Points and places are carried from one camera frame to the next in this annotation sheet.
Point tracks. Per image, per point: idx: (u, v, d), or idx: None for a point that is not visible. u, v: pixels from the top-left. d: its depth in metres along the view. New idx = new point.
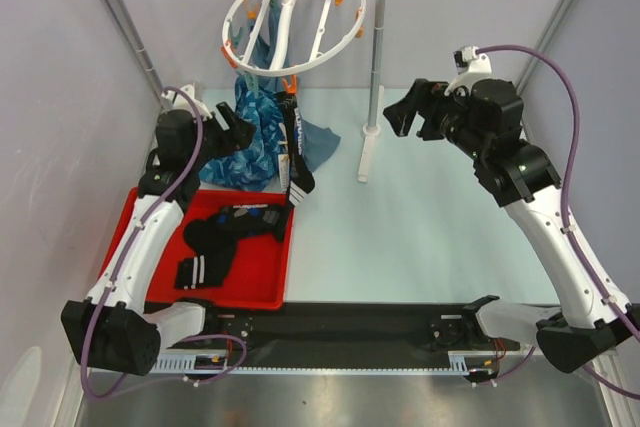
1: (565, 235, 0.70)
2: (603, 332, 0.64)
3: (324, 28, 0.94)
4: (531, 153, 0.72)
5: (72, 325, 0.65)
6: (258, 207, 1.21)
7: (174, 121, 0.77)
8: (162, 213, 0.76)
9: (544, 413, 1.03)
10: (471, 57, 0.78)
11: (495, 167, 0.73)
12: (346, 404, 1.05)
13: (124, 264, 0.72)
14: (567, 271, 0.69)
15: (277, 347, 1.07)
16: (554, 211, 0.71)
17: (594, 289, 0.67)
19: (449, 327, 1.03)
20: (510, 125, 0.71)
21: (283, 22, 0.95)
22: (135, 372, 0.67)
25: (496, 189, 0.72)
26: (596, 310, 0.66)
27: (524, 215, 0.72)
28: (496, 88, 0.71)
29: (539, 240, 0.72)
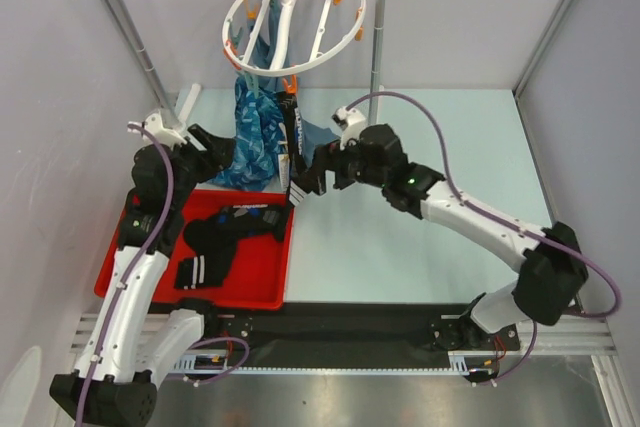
1: (466, 206, 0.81)
2: (536, 256, 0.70)
3: (324, 29, 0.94)
4: (426, 170, 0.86)
5: (62, 399, 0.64)
6: (258, 207, 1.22)
7: (150, 162, 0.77)
8: (144, 268, 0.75)
9: (544, 413, 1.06)
10: (346, 114, 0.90)
11: (397, 192, 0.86)
12: (346, 404, 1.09)
13: (110, 329, 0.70)
14: (484, 230, 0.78)
15: (277, 347, 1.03)
16: (450, 195, 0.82)
17: (510, 230, 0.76)
19: (449, 326, 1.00)
20: (396, 155, 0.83)
21: (283, 22, 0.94)
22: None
25: (406, 208, 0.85)
26: (519, 243, 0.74)
27: (433, 211, 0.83)
28: (376, 130, 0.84)
29: (463, 225, 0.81)
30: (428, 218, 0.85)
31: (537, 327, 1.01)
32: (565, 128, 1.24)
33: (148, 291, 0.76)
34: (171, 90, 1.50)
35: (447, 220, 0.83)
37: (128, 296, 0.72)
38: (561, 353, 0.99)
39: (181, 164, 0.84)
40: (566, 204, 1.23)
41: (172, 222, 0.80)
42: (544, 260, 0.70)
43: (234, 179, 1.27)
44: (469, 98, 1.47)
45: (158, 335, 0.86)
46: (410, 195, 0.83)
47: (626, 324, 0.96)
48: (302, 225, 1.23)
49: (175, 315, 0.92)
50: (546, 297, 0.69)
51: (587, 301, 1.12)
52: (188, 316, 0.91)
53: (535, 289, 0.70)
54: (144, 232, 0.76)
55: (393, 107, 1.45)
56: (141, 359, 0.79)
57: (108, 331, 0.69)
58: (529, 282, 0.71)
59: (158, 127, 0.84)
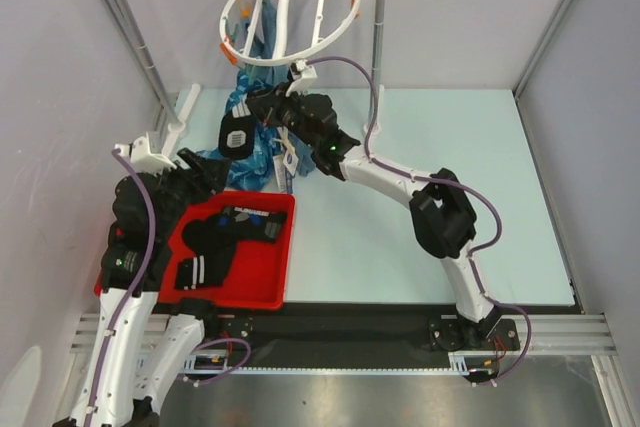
1: (374, 163, 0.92)
2: (422, 196, 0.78)
3: (322, 16, 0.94)
4: (351, 139, 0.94)
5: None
6: (259, 215, 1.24)
7: (133, 199, 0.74)
8: (132, 312, 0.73)
9: (543, 414, 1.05)
10: (303, 65, 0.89)
11: (324, 156, 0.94)
12: (345, 404, 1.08)
13: (103, 374, 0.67)
14: (384, 180, 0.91)
15: (277, 346, 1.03)
16: (362, 154, 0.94)
17: (404, 177, 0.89)
19: (449, 326, 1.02)
20: (330, 125, 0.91)
21: (281, 16, 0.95)
22: None
25: (329, 171, 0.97)
26: (410, 187, 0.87)
27: (348, 165, 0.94)
28: (316, 101, 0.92)
29: (368, 178, 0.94)
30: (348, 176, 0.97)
31: (532, 327, 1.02)
32: (565, 127, 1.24)
33: (138, 332, 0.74)
34: (171, 90, 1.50)
35: (362, 177, 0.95)
37: (118, 341, 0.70)
38: (562, 352, 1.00)
39: (168, 194, 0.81)
40: (566, 204, 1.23)
41: (159, 256, 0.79)
42: (430, 199, 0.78)
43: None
44: (469, 97, 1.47)
45: (156, 352, 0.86)
46: (335, 161, 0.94)
47: (626, 323, 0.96)
48: (302, 225, 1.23)
49: (172, 324, 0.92)
50: (434, 234, 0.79)
51: (586, 301, 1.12)
52: (188, 324, 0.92)
53: (425, 226, 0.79)
54: (129, 272, 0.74)
55: (393, 107, 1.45)
56: (140, 383, 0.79)
57: (100, 379, 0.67)
58: (420, 221, 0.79)
59: (145, 152, 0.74)
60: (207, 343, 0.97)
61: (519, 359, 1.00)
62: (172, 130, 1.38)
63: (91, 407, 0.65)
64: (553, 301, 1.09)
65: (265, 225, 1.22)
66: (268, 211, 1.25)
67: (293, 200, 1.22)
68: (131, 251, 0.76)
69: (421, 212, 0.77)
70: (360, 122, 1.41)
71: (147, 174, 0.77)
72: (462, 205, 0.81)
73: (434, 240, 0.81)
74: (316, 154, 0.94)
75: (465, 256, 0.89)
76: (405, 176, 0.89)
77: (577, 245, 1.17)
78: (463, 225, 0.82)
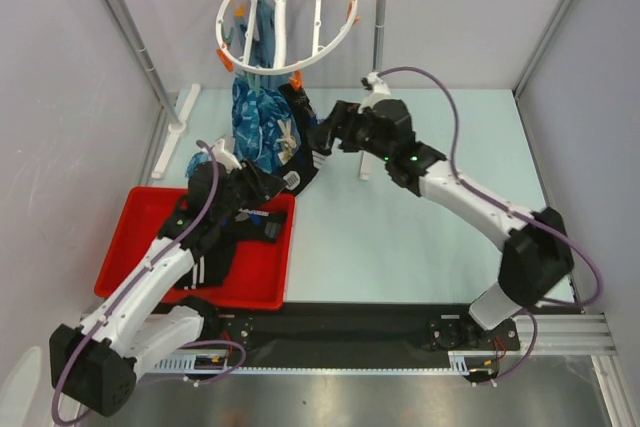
1: (461, 185, 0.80)
2: (520, 236, 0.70)
3: (320, 21, 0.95)
4: (431, 150, 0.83)
5: (57, 350, 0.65)
6: (260, 215, 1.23)
7: (207, 176, 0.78)
8: (173, 258, 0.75)
9: (543, 414, 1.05)
10: (374, 78, 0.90)
11: (399, 166, 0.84)
12: (346, 405, 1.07)
13: (126, 296, 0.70)
14: (474, 208, 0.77)
15: (277, 347, 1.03)
16: (447, 173, 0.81)
17: (498, 210, 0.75)
19: (449, 327, 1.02)
20: (406, 133, 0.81)
21: (278, 20, 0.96)
22: (100, 411, 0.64)
25: (405, 183, 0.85)
26: (506, 222, 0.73)
27: (426, 187, 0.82)
28: (390, 105, 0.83)
29: (449, 200, 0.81)
30: (426, 196, 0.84)
31: (537, 327, 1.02)
32: (565, 128, 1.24)
33: (168, 281, 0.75)
34: (171, 90, 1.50)
35: (443, 200, 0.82)
37: (151, 277, 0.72)
38: (561, 352, 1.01)
39: (231, 187, 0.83)
40: (566, 205, 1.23)
41: (209, 232, 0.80)
42: (528, 240, 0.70)
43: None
44: (470, 97, 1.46)
45: (156, 326, 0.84)
46: (411, 171, 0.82)
47: (626, 324, 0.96)
48: (303, 225, 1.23)
49: (176, 312, 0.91)
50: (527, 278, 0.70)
51: (587, 301, 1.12)
52: (189, 315, 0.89)
53: (515, 267, 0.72)
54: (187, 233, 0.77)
55: None
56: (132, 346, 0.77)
57: (123, 300, 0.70)
58: (511, 260, 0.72)
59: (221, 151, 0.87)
60: (199, 344, 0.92)
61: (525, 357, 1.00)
62: (172, 130, 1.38)
63: (103, 317, 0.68)
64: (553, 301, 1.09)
65: (265, 225, 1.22)
66: (268, 210, 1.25)
67: (294, 201, 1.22)
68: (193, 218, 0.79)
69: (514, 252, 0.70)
70: None
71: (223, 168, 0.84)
72: (562, 252, 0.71)
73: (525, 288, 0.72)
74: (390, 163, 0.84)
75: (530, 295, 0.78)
76: (501, 210, 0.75)
77: (577, 245, 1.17)
78: (557, 273, 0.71)
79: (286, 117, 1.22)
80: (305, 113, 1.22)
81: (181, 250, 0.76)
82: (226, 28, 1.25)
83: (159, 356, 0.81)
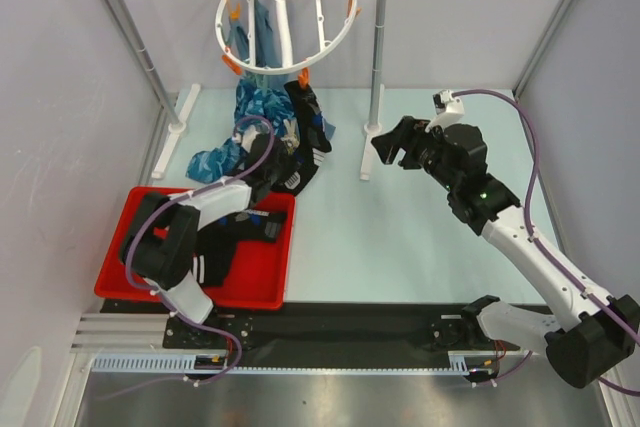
1: (536, 245, 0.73)
2: (592, 324, 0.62)
3: (322, 16, 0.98)
4: (500, 183, 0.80)
5: (145, 206, 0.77)
6: (260, 216, 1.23)
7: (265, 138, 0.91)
8: (239, 188, 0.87)
9: (544, 415, 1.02)
10: (448, 98, 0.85)
11: (464, 199, 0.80)
12: (346, 404, 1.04)
13: (205, 194, 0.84)
14: (545, 277, 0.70)
15: (277, 346, 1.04)
16: (519, 225, 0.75)
17: (572, 285, 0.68)
19: (449, 326, 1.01)
20: (477, 164, 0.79)
21: (281, 20, 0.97)
22: (160, 273, 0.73)
25: (469, 219, 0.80)
26: (578, 304, 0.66)
27: (495, 236, 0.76)
28: (463, 132, 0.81)
29: (512, 252, 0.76)
30: (486, 238, 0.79)
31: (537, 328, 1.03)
32: (565, 128, 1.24)
33: (224, 205, 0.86)
34: (171, 90, 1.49)
35: (510, 252, 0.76)
37: (225, 188, 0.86)
38: None
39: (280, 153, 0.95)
40: (566, 206, 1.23)
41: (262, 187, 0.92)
42: (598, 328, 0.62)
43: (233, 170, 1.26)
44: (470, 97, 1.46)
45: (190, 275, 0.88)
46: (477, 207, 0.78)
47: None
48: (302, 225, 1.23)
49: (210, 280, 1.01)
50: (582, 361, 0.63)
51: None
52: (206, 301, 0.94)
53: (570, 350, 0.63)
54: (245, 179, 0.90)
55: (394, 107, 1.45)
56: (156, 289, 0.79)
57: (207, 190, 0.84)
58: (569, 343, 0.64)
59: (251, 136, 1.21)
60: (201, 326, 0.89)
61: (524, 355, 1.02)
62: (172, 130, 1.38)
63: (190, 195, 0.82)
64: None
65: (265, 225, 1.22)
66: (268, 210, 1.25)
67: (294, 200, 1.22)
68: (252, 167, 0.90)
69: (577, 335, 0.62)
70: (361, 123, 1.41)
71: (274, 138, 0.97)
72: (628, 341, 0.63)
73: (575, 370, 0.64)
74: (454, 194, 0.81)
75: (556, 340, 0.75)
76: (576, 286, 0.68)
77: (578, 246, 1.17)
78: (613, 359, 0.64)
79: (291, 117, 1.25)
80: (313, 110, 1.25)
81: (245, 185, 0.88)
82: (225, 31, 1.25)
83: (176, 304, 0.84)
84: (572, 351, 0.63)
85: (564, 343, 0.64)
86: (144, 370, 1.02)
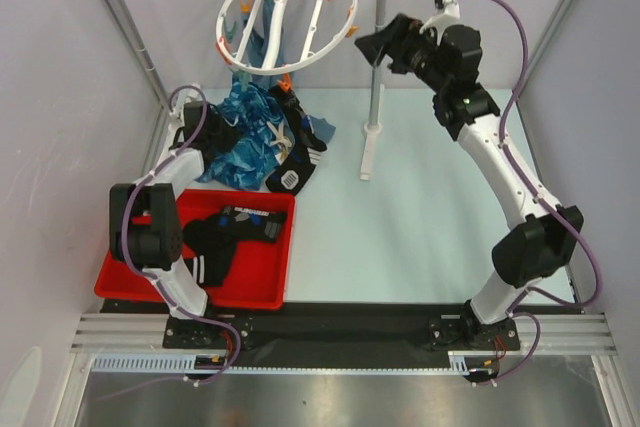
1: (502, 151, 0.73)
2: (536, 223, 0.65)
3: (315, 27, 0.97)
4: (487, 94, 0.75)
5: (118, 197, 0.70)
6: (260, 216, 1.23)
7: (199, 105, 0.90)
8: (190, 155, 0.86)
9: (543, 414, 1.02)
10: (450, 0, 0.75)
11: (447, 101, 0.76)
12: (346, 404, 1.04)
13: (165, 169, 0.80)
14: (503, 178, 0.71)
15: (277, 346, 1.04)
16: (493, 131, 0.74)
17: (526, 190, 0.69)
19: (449, 326, 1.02)
20: (470, 71, 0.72)
21: (276, 21, 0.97)
22: (162, 253, 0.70)
25: (447, 123, 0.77)
26: (528, 207, 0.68)
27: (470, 141, 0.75)
28: (465, 33, 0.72)
29: (479, 155, 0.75)
30: (461, 143, 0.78)
31: (540, 328, 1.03)
32: (564, 128, 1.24)
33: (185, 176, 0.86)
34: (171, 89, 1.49)
35: (478, 157, 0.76)
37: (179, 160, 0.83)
38: (561, 352, 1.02)
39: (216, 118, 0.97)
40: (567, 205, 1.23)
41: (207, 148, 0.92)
42: (541, 229, 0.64)
43: (226, 171, 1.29)
44: None
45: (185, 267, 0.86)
46: (458, 112, 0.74)
47: (627, 323, 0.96)
48: (302, 225, 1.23)
49: None
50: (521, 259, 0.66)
51: (586, 301, 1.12)
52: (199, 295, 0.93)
53: (513, 247, 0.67)
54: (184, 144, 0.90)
55: (393, 107, 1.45)
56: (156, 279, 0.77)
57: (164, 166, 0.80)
58: (513, 241, 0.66)
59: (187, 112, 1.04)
60: (202, 318, 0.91)
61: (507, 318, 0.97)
62: (172, 130, 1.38)
63: (152, 174, 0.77)
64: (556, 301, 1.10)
65: (265, 225, 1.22)
66: (268, 210, 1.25)
67: (293, 200, 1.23)
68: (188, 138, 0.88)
69: (521, 237, 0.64)
70: (362, 123, 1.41)
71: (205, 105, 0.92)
72: (565, 247, 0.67)
73: (515, 272, 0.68)
74: (439, 96, 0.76)
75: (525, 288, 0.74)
76: (529, 190, 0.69)
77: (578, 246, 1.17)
78: (549, 263, 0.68)
79: (277, 120, 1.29)
80: (298, 113, 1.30)
81: (194, 151, 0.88)
82: (229, 23, 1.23)
83: (177, 298, 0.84)
84: (517, 251, 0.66)
85: (511, 243, 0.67)
86: (144, 371, 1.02)
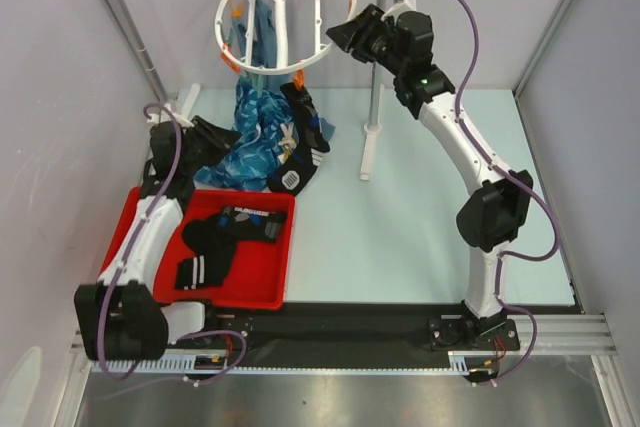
1: (459, 125, 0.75)
2: (490, 187, 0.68)
3: (321, 19, 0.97)
4: (443, 74, 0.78)
5: (86, 307, 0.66)
6: (259, 216, 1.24)
7: (166, 132, 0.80)
8: (165, 208, 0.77)
9: (543, 414, 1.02)
10: None
11: (406, 82, 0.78)
12: (345, 404, 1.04)
13: (133, 251, 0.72)
14: (460, 149, 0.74)
15: (277, 347, 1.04)
16: (449, 108, 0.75)
17: (482, 158, 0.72)
19: (449, 326, 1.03)
20: (423, 52, 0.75)
21: (280, 20, 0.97)
22: (146, 354, 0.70)
25: (408, 103, 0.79)
26: (484, 174, 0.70)
27: (430, 119, 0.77)
28: (415, 18, 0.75)
29: (440, 132, 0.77)
30: (422, 122, 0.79)
31: (537, 327, 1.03)
32: (564, 128, 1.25)
33: (169, 223, 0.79)
34: (171, 89, 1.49)
35: (439, 134, 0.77)
37: (150, 228, 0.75)
38: (561, 352, 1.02)
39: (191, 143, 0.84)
40: (566, 205, 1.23)
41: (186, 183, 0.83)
42: (497, 193, 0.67)
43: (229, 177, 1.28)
44: (470, 99, 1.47)
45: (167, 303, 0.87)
46: (417, 91, 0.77)
47: (626, 324, 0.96)
48: (302, 225, 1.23)
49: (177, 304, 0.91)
50: (480, 228, 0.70)
51: (586, 301, 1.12)
52: (190, 304, 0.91)
53: (471, 216, 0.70)
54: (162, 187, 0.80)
55: (394, 108, 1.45)
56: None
57: (133, 247, 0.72)
58: (470, 209, 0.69)
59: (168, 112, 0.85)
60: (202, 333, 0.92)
61: (503, 315, 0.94)
62: None
63: (120, 265, 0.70)
64: (557, 300, 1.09)
65: (265, 225, 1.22)
66: (268, 210, 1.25)
67: (293, 200, 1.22)
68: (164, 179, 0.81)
69: (482, 204, 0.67)
70: (361, 123, 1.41)
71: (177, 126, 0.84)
72: (521, 207, 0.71)
73: (476, 235, 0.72)
74: (398, 78, 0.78)
75: (495, 254, 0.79)
76: (484, 159, 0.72)
77: (578, 246, 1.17)
78: (508, 225, 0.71)
79: (288, 120, 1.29)
80: (308, 112, 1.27)
81: (168, 200, 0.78)
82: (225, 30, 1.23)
83: None
84: (477, 221, 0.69)
85: (469, 210, 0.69)
86: (144, 370, 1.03)
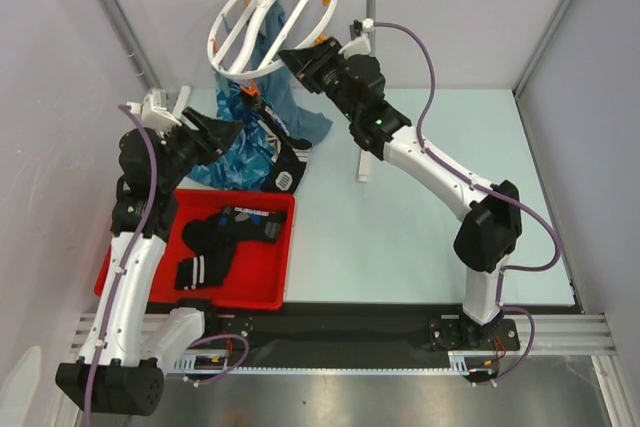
1: (427, 155, 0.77)
2: (479, 207, 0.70)
3: (285, 33, 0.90)
4: (397, 113, 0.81)
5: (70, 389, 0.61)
6: (260, 216, 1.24)
7: (139, 150, 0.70)
8: (143, 251, 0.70)
9: (544, 414, 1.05)
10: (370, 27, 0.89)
11: (363, 128, 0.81)
12: (345, 405, 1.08)
13: (112, 320, 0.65)
14: (436, 178, 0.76)
15: (277, 347, 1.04)
16: (412, 141, 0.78)
17: (461, 182, 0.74)
19: (449, 326, 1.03)
20: (377, 97, 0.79)
21: (253, 23, 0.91)
22: (141, 411, 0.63)
25: (370, 147, 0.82)
26: (468, 196, 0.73)
27: (395, 156, 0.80)
28: (363, 64, 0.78)
29: (411, 166, 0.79)
30: (388, 161, 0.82)
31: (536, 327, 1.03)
32: (564, 128, 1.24)
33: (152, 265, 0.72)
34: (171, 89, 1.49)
35: (408, 166, 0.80)
37: (129, 281, 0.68)
38: (560, 352, 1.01)
39: (173, 151, 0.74)
40: (567, 206, 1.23)
41: (167, 207, 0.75)
42: (487, 211, 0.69)
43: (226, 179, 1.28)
44: (470, 99, 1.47)
45: (160, 328, 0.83)
46: (375, 134, 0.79)
47: (627, 325, 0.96)
48: (302, 225, 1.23)
49: (175, 313, 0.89)
50: (483, 248, 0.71)
51: (587, 301, 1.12)
52: (188, 313, 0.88)
53: (471, 237, 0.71)
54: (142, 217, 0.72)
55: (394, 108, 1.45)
56: (146, 349, 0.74)
57: (111, 313, 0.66)
58: (469, 230, 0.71)
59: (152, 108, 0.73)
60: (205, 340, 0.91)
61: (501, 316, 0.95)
62: None
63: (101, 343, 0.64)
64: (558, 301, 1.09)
65: (265, 225, 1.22)
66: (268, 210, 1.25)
67: (293, 200, 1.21)
68: (144, 200, 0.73)
69: (475, 226, 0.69)
70: None
71: (154, 131, 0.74)
72: (514, 218, 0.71)
73: (477, 255, 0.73)
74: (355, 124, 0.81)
75: (498, 271, 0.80)
76: (463, 181, 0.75)
77: (578, 247, 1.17)
78: (508, 242, 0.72)
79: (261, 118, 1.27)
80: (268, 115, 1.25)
81: (147, 239, 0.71)
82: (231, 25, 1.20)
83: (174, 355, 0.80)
84: (478, 242, 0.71)
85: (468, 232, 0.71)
86: None
